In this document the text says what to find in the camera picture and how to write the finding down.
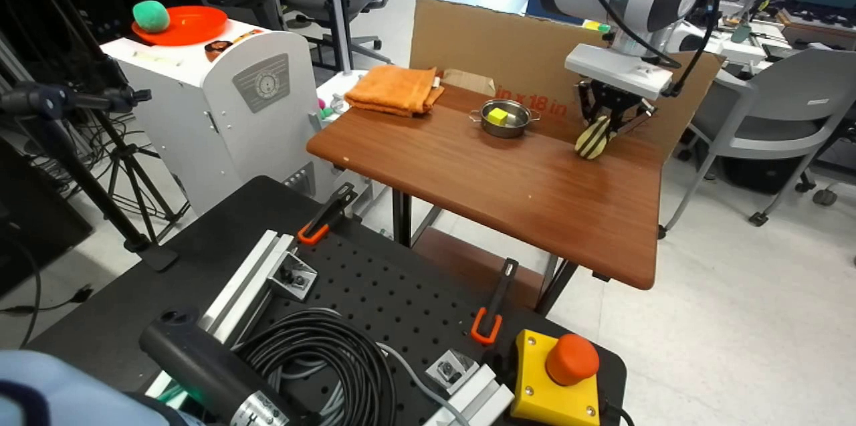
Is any aluminium rail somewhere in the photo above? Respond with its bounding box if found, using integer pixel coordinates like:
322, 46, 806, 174
198, 229, 319, 348
423, 348, 516, 426

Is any orange folded towel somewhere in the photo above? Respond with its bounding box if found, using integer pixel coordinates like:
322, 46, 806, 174
344, 64, 446, 118

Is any green plush ball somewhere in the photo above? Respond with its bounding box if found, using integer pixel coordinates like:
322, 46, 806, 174
132, 0, 171, 34

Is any cluttered desk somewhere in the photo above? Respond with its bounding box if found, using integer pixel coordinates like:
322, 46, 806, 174
709, 5, 856, 54

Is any grey plastic chair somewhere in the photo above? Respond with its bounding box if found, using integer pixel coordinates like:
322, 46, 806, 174
658, 47, 856, 240

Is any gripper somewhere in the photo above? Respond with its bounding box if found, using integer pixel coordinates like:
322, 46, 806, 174
578, 80, 655, 137

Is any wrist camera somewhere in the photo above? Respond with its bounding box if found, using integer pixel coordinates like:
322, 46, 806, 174
564, 43, 674, 101

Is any white toy kitchen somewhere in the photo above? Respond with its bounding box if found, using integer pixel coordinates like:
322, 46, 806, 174
100, 17, 336, 217

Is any small metal pot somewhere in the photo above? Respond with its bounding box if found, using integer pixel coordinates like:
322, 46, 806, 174
469, 99, 541, 140

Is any orange black clamp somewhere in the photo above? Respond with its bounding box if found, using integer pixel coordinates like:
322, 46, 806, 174
297, 183, 359, 245
469, 257, 520, 346

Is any yellow emergency stop button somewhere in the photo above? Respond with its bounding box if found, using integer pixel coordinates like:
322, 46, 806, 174
511, 328, 601, 426

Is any grey cable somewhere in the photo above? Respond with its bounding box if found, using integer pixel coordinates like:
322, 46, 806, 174
278, 344, 472, 426

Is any large cardboard sheet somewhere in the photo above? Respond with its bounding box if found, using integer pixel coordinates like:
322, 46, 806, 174
409, 0, 728, 161

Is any yellow striped toy squash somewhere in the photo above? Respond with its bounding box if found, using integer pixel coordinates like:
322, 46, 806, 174
574, 115, 613, 161

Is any orange plate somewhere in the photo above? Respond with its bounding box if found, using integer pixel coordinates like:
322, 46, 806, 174
131, 5, 229, 47

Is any white post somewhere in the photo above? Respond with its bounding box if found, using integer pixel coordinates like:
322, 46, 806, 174
327, 0, 354, 76

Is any coil of black cable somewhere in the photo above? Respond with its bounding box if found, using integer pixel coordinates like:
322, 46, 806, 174
233, 308, 400, 426

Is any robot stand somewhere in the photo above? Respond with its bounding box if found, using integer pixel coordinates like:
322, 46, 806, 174
27, 175, 629, 426

